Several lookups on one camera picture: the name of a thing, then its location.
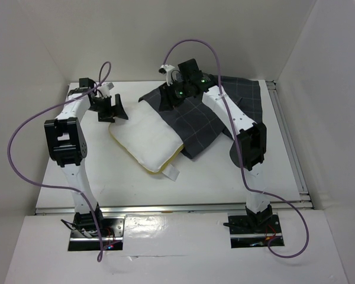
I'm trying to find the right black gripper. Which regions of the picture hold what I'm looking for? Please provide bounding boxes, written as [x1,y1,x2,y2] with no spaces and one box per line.
[158,79,190,112]

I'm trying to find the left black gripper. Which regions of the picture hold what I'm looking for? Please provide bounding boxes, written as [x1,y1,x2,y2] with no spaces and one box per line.
[88,93,127,123]

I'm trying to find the white pillow yellow edge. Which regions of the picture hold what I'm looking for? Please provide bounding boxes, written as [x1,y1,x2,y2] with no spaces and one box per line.
[109,101,184,181]

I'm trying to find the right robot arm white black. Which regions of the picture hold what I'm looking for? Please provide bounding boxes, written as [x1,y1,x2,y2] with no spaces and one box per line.
[159,59,272,232]

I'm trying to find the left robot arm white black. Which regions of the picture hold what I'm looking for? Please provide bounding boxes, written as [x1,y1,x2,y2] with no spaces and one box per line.
[44,78,128,237]

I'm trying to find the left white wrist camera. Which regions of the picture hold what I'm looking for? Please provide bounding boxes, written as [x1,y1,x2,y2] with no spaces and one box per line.
[97,82,114,98]

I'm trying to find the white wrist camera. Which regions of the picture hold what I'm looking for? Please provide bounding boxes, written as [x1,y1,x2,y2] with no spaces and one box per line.
[97,82,114,98]
[158,64,180,86]

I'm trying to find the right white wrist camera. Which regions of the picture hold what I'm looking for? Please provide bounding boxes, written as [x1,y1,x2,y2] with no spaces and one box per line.
[158,64,180,86]

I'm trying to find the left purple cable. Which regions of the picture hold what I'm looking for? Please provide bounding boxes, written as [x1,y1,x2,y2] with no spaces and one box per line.
[7,61,113,263]

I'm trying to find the purple cable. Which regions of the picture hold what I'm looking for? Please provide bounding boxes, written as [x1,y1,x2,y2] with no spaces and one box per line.
[162,38,311,259]
[7,61,113,263]

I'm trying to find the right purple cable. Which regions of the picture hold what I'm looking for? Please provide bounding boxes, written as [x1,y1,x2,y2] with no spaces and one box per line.
[162,38,311,259]

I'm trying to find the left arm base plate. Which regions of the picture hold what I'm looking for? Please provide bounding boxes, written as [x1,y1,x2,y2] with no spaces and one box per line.
[61,217,125,252]

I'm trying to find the front aluminium rail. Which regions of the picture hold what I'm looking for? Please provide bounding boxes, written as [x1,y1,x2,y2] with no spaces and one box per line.
[35,202,252,215]

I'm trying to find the aluminium rail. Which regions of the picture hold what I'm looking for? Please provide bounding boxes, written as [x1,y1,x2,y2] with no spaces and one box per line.
[266,81,314,209]
[35,202,252,215]

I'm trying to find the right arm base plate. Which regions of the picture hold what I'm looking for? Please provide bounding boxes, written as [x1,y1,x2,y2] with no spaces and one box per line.
[223,214,285,249]

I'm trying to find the right side aluminium rail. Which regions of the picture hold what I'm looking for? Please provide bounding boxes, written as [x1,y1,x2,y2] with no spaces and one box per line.
[266,81,314,209]

